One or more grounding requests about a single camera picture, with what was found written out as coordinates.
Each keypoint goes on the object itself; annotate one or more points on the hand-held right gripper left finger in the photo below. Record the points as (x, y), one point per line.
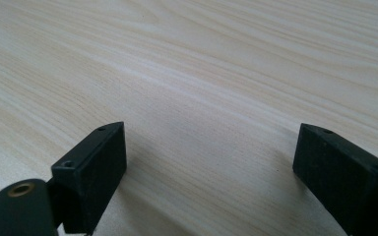
(90, 178)

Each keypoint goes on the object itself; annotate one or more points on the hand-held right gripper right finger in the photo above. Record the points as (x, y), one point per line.
(341, 177)

